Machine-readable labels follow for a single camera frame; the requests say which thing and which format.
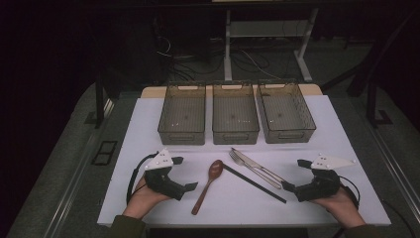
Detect right hand-held gripper cable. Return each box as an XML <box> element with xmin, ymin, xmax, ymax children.
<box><xmin>338</xmin><ymin>175</ymin><xmax>362</xmax><ymax>210</ymax></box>

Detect white table board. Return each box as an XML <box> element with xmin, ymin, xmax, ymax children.
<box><xmin>97</xmin><ymin>94</ymin><xmax>392</xmax><ymax>228</ymax></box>

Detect black chopstick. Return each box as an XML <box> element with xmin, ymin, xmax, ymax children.
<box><xmin>223</xmin><ymin>164</ymin><xmax>287</xmax><ymax>204</ymax></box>
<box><xmin>223</xmin><ymin>164</ymin><xmax>287</xmax><ymax>203</ymax></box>

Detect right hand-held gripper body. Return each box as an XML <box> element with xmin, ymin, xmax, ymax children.
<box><xmin>294</xmin><ymin>153</ymin><xmax>357</xmax><ymax>202</ymax></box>

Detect clear brown plastic bin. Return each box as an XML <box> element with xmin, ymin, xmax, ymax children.
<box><xmin>256</xmin><ymin>80</ymin><xmax>317</xmax><ymax>145</ymax></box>
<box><xmin>157</xmin><ymin>82</ymin><xmax>207</xmax><ymax>146</ymax></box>
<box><xmin>211</xmin><ymin>82</ymin><xmax>261</xmax><ymax>146</ymax></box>

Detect person's left hand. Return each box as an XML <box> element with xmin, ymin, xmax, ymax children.
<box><xmin>122</xmin><ymin>177</ymin><xmax>172</xmax><ymax>220</ymax></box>

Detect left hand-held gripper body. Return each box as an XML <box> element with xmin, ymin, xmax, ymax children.
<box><xmin>144</xmin><ymin>148</ymin><xmax>187</xmax><ymax>201</ymax></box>

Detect left hand-held gripper cable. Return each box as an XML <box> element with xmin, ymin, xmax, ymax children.
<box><xmin>126</xmin><ymin>151</ymin><xmax>159</xmax><ymax>204</ymax></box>

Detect person's right hand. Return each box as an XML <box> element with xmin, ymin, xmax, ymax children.
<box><xmin>310</xmin><ymin>187</ymin><xmax>367</xmax><ymax>229</ymax></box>

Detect hand-held gripper cable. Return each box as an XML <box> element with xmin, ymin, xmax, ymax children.
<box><xmin>126</xmin><ymin>151</ymin><xmax>159</xmax><ymax>204</ymax></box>
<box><xmin>338</xmin><ymin>175</ymin><xmax>362</xmax><ymax>210</ymax></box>

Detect tangle of floor cables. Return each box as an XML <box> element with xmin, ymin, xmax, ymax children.
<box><xmin>153</xmin><ymin>16</ymin><xmax>281</xmax><ymax>82</ymax></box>

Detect brown wooden spoon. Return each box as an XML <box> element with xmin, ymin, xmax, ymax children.
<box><xmin>191</xmin><ymin>159</ymin><xmax>225</xmax><ymax>216</ymax></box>

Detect black metal stand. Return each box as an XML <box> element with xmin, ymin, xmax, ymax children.
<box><xmin>366</xmin><ymin>78</ymin><xmax>394</xmax><ymax>129</ymax></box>

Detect wooden table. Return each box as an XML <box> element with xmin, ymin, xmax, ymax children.
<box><xmin>141</xmin><ymin>83</ymin><xmax>323</xmax><ymax>99</ymax></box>

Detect black floor cable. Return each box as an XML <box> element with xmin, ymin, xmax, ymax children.
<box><xmin>380</xmin><ymin>198</ymin><xmax>418</xmax><ymax>238</ymax></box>

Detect white metal stand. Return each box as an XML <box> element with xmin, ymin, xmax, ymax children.
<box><xmin>223</xmin><ymin>8</ymin><xmax>320</xmax><ymax>83</ymax></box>

